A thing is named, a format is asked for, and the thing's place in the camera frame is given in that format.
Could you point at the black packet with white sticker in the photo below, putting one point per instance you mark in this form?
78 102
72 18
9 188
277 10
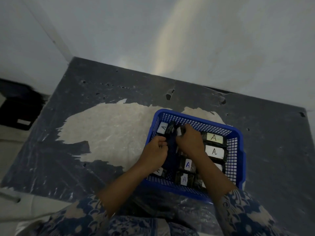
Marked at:
180 131

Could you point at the pile of black labelled packets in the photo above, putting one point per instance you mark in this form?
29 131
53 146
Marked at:
214 151

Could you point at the blue plastic mesh basket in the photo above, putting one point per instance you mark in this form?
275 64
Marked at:
233 154

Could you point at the person's left hand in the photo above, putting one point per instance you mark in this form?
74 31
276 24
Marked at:
151 154

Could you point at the torn black plastic table cover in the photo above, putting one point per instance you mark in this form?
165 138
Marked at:
270 149

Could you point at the person's left fingers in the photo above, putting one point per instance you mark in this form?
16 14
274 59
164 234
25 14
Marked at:
163 147

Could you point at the person's right hand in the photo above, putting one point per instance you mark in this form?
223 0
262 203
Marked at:
193 144

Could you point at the white furniture frame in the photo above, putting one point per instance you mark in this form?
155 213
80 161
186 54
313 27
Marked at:
14 208

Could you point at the person's right forearm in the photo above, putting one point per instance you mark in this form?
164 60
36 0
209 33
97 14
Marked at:
214 181

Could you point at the dark navy cloth pouch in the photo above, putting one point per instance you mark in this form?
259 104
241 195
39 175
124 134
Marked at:
172 156

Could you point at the black box with white label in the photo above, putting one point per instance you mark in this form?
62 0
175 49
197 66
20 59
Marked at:
19 105

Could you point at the person's left forearm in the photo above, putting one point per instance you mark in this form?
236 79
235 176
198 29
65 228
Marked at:
124 186

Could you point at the person's right fingers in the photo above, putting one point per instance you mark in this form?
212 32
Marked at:
186 135

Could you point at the blue patterned batik garment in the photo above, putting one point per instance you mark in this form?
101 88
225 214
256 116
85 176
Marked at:
246 213

